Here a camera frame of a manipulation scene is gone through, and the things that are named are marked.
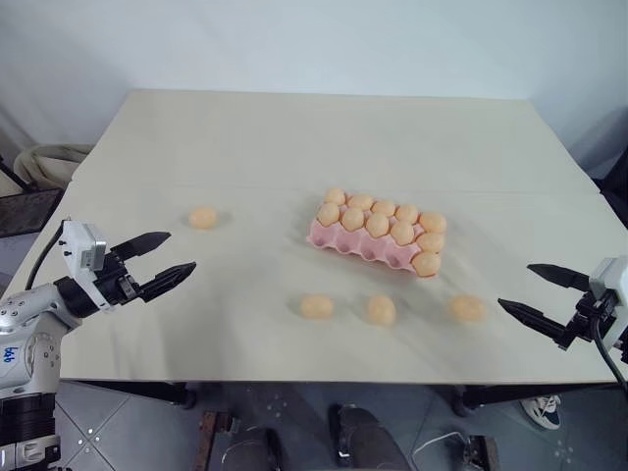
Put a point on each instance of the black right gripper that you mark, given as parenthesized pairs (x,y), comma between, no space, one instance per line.
(586,321)

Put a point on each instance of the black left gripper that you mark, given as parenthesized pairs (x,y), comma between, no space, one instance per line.
(118,284)

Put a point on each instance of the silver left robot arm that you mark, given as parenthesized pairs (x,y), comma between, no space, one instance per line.
(29,319)

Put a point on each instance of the pink egg tray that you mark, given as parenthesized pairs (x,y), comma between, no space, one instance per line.
(360,243)

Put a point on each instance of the orange egg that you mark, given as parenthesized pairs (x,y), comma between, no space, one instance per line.
(353,219)
(467,309)
(361,201)
(430,242)
(329,214)
(406,213)
(202,217)
(317,307)
(381,310)
(402,232)
(426,263)
(433,222)
(335,196)
(377,224)
(383,207)

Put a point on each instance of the white and navy sneaker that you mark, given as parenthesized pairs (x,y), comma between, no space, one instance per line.
(542,411)

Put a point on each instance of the black ribbed mat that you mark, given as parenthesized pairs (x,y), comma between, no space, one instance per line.
(24,211)

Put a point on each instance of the black tripod leg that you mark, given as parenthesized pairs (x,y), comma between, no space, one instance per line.
(11,172)

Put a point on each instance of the rusty metal bar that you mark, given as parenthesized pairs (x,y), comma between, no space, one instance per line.
(212,441)

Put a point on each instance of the dark rounded shape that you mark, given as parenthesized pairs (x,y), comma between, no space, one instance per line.
(255,449)
(373,436)

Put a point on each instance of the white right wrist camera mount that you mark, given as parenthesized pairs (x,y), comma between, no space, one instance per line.
(608,279)

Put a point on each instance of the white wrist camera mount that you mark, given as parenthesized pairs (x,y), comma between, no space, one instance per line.
(608,279)
(81,245)

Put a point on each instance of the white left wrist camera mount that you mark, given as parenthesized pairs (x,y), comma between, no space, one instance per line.
(81,245)

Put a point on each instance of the dark floor bracket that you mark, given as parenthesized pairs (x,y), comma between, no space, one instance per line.
(483,451)

